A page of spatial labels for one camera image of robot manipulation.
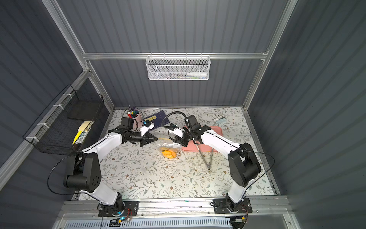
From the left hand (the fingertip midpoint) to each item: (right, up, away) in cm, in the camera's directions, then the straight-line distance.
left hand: (157, 140), depth 85 cm
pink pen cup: (-19, +16, +15) cm, 29 cm away
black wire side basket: (-46, +7, -13) cm, 48 cm away
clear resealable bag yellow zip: (+4, -2, +2) cm, 5 cm away
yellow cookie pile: (+6, -10, +6) cm, 13 cm away
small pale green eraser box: (+44, +11, +24) cm, 51 cm away
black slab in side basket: (-41, +18, -4) cm, 45 cm away
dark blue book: (-5, +13, +28) cm, 31 cm away
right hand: (+13, +2, +1) cm, 13 cm away
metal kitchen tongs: (+31, -17, +2) cm, 36 cm away
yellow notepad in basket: (-31, +7, -20) cm, 37 cm away
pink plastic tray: (+22, -6, +11) cm, 26 cm away
